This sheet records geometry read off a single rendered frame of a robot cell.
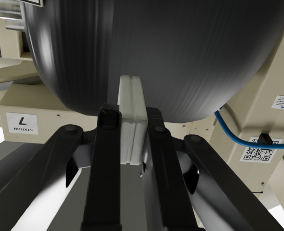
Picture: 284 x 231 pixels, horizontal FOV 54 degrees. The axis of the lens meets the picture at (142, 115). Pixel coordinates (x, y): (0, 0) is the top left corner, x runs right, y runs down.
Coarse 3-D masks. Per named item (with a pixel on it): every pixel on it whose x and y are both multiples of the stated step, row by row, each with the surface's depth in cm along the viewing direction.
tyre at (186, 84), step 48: (48, 0) 25; (96, 0) 24; (144, 0) 24; (192, 0) 24; (240, 0) 25; (48, 48) 29; (96, 48) 27; (144, 48) 27; (192, 48) 28; (240, 48) 28; (96, 96) 34; (144, 96) 34; (192, 96) 34
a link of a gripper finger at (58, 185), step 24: (48, 144) 12; (72, 144) 12; (24, 168) 11; (48, 168) 11; (0, 192) 9; (24, 192) 9; (48, 192) 10; (0, 216) 8; (24, 216) 9; (48, 216) 11
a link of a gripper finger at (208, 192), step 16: (192, 144) 14; (208, 144) 14; (192, 160) 13; (208, 160) 13; (208, 176) 12; (224, 176) 12; (192, 192) 13; (208, 192) 12; (224, 192) 11; (240, 192) 11; (208, 208) 12; (224, 208) 11; (240, 208) 10; (256, 208) 10; (208, 224) 12; (224, 224) 11; (240, 224) 10; (256, 224) 10; (272, 224) 10
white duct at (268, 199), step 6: (270, 186) 122; (264, 192) 123; (270, 192) 121; (258, 198) 123; (264, 198) 122; (270, 198) 121; (276, 198) 120; (264, 204) 122; (270, 204) 122; (276, 204) 122
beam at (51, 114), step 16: (16, 96) 88; (32, 96) 89; (48, 96) 90; (0, 112) 85; (16, 112) 85; (32, 112) 85; (48, 112) 86; (64, 112) 86; (48, 128) 89; (176, 128) 92
